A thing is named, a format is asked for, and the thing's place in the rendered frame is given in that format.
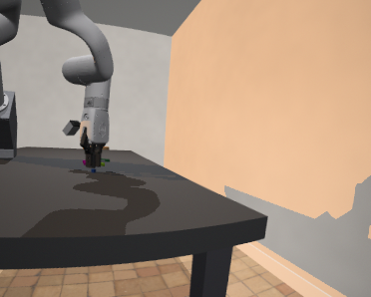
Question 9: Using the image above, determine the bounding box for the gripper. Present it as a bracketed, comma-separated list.
[80, 107, 110, 168]

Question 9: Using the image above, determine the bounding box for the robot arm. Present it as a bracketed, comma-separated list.
[0, 0, 114, 136]

